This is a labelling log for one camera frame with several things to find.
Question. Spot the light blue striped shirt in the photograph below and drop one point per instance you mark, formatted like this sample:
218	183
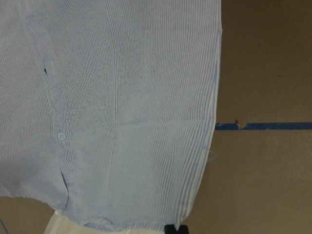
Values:
108	107

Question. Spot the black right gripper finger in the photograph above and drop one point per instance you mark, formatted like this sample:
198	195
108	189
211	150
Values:
171	229

